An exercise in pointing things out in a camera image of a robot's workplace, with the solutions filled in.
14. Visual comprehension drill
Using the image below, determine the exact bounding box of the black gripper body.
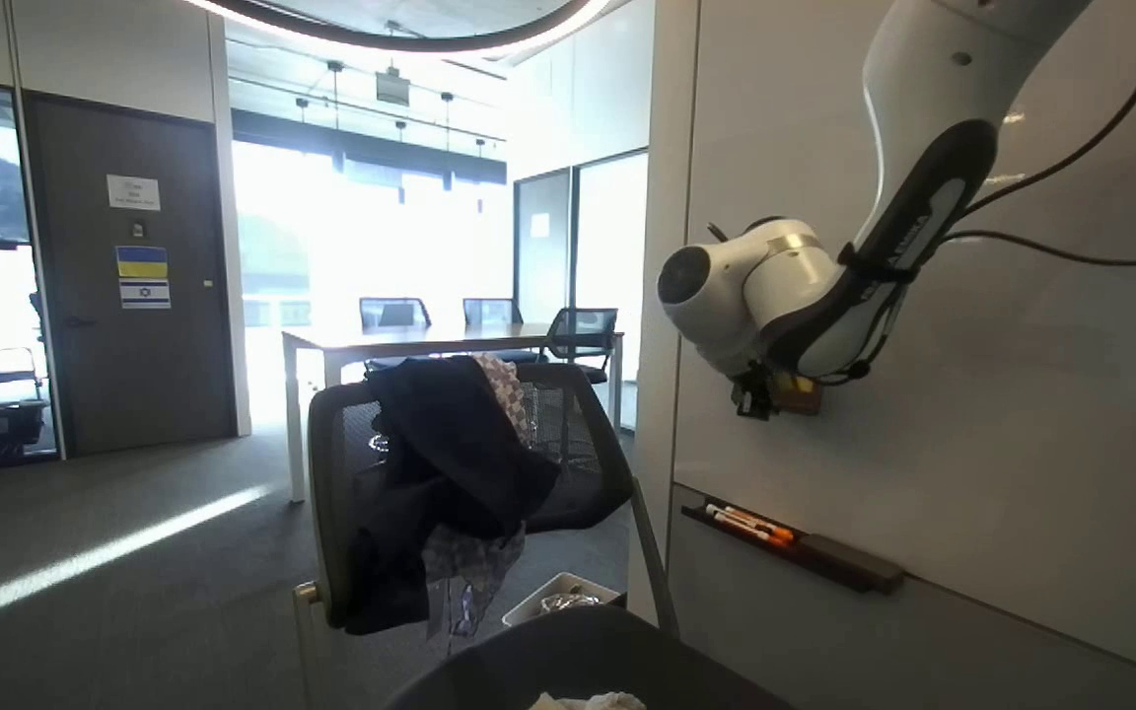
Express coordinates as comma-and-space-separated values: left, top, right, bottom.
727, 366, 788, 427

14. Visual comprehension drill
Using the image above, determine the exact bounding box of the orange whiteboard marker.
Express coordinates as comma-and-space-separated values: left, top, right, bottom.
722, 508, 800, 549
698, 498, 780, 534

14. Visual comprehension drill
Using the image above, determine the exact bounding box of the dark whiteboard marker tray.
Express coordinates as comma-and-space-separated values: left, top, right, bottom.
676, 487, 910, 599

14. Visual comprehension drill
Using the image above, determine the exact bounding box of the grey felt tray eraser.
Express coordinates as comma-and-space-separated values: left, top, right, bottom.
796, 529, 910, 598

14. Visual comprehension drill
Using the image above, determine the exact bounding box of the dark grey chair seat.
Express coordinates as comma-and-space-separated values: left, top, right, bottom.
386, 603, 796, 710

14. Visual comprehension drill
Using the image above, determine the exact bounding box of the large white whiteboard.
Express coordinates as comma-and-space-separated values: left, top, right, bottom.
668, 0, 1136, 686

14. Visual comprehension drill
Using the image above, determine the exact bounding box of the grey chair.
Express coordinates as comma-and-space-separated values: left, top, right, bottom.
303, 354, 639, 641

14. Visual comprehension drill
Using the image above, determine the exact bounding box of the dark meeting chair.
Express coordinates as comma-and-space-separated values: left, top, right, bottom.
539, 303, 625, 387
357, 293, 437, 340
458, 293, 520, 335

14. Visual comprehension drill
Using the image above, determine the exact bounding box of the dark jacket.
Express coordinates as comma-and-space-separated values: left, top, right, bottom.
329, 353, 564, 641

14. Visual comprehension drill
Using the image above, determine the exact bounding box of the white crumpled cloth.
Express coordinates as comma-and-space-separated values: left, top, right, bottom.
524, 686, 652, 710

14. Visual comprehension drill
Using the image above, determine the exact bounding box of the hanging ceiling sign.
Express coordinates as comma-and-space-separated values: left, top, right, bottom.
371, 62, 414, 111

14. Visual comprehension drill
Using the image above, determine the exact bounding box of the blue and yellow poster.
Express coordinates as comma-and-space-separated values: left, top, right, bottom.
112, 241, 176, 316

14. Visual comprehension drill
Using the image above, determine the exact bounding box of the white paper door sign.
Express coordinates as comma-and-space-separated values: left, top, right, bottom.
103, 170, 166, 216

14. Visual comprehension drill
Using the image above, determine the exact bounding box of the dark brown door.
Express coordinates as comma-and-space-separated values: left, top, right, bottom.
21, 89, 242, 461

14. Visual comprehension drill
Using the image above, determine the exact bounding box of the silver chair frame tube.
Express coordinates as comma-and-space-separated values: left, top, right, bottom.
625, 477, 683, 641

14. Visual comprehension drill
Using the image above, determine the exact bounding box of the round ceiling ring lamp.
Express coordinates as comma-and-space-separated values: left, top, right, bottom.
184, 0, 633, 58

